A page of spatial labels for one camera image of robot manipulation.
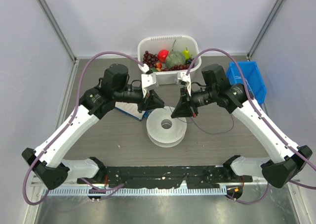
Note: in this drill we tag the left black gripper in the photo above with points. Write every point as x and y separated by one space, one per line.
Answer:
151 101

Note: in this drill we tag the green melon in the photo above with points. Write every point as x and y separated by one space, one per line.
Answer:
174 58

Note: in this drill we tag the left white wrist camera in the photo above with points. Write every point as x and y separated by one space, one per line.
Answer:
148 80

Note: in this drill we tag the dark red grape bunch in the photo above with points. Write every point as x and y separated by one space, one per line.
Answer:
176 68

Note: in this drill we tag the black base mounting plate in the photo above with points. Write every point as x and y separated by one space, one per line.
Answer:
168 177

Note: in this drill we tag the red pomegranate fruit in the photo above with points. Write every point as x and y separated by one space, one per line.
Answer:
162 55

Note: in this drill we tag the white slotted cable duct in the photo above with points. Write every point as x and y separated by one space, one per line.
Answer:
181 191

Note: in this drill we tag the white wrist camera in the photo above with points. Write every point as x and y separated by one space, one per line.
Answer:
184 80
148 80

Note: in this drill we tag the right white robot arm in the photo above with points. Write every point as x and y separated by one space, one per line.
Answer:
285 157

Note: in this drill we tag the orange peach fruit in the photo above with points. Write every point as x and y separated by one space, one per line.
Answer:
158 65

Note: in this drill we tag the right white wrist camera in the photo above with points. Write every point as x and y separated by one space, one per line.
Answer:
184 80

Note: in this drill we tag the dark blue grapes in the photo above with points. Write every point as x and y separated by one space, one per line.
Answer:
188 61

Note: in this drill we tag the white perforated filament spool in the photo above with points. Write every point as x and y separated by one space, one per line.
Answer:
163 130

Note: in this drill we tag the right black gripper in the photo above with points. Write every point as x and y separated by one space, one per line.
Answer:
185 108

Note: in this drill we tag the blue plastic storage bin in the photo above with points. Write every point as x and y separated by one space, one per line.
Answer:
252 76

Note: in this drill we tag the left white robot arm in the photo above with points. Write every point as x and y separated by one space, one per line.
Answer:
47 160

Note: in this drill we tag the blue razor package box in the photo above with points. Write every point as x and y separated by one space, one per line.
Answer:
130 109

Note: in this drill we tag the yellow green pear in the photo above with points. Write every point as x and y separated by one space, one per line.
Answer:
186 54

